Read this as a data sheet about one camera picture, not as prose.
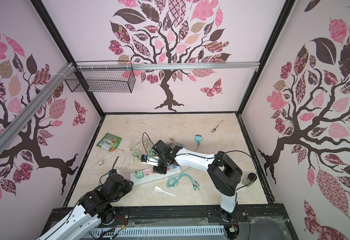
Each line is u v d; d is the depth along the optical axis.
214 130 1.10
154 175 0.85
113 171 0.74
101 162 0.92
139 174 0.81
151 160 0.70
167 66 0.94
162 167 0.74
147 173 0.85
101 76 0.95
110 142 1.03
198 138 1.03
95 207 0.55
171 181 0.85
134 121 1.15
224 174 0.46
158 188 0.82
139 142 0.96
